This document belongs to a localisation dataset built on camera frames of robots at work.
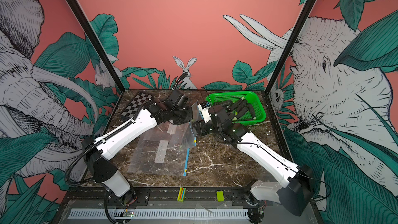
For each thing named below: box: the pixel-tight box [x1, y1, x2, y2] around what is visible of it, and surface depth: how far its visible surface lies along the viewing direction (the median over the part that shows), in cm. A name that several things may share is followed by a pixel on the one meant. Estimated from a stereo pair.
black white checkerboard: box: [120, 91, 153, 119], surface depth 109 cm
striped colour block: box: [177, 187, 187, 203], surface depth 74 cm
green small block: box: [216, 190, 225, 202], surface depth 76 cm
